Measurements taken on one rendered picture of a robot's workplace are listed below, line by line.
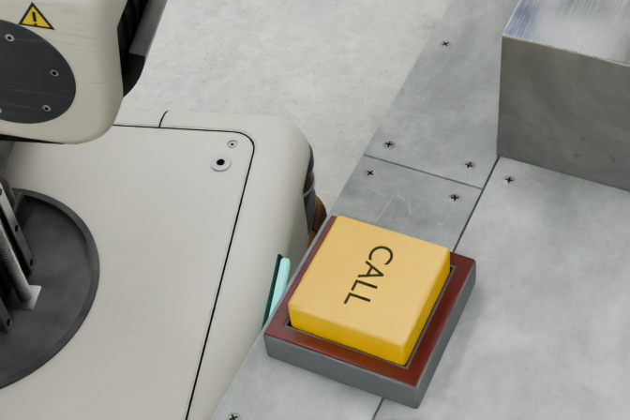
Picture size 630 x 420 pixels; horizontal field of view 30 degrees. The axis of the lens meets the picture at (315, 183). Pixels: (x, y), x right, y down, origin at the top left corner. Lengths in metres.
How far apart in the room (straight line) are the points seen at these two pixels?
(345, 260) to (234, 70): 1.34
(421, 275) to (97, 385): 0.70
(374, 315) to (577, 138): 0.15
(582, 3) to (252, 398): 0.26
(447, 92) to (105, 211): 0.73
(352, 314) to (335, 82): 1.32
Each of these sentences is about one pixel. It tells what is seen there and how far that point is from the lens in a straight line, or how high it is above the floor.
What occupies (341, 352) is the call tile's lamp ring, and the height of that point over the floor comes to 0.82.
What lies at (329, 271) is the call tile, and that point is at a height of 0.84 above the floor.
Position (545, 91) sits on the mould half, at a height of 0.86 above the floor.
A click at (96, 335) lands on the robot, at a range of 1.26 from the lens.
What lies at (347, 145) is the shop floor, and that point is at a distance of 1.76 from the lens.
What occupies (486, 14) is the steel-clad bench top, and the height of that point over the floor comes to 0.80.
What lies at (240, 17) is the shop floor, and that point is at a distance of 1.99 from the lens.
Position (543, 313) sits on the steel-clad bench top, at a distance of 0.59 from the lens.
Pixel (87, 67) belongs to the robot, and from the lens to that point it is 0.84.
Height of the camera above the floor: 1.29
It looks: 49 degrees down
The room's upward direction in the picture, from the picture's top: 7 degrees counter-clockwise
